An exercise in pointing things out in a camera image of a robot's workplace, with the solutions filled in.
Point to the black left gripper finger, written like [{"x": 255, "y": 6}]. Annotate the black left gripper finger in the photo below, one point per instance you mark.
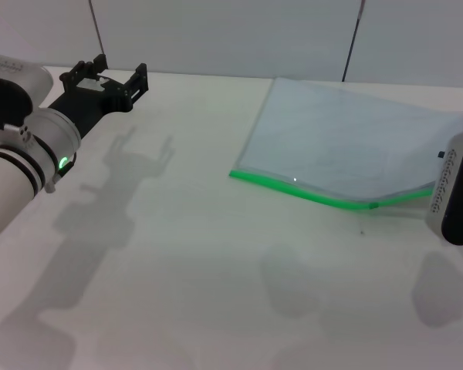
[
  {"x": 139, "y": 83},
  {"x": 83, "y": 67}
]

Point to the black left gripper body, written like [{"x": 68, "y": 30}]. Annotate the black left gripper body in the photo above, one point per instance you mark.
[{"x": 92, "y": 100}]

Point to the clear green-zip document bag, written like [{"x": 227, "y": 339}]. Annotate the clear green-zip document bag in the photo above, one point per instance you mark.
[{"x": 312, "y": 127}]

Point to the green zipper slider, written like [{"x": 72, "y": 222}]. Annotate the green zipper slider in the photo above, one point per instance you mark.
[{"x": 373, "y": 206}]

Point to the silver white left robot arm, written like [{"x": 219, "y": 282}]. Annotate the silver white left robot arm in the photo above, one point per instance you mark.
[{"x": 11, "y": 173}]

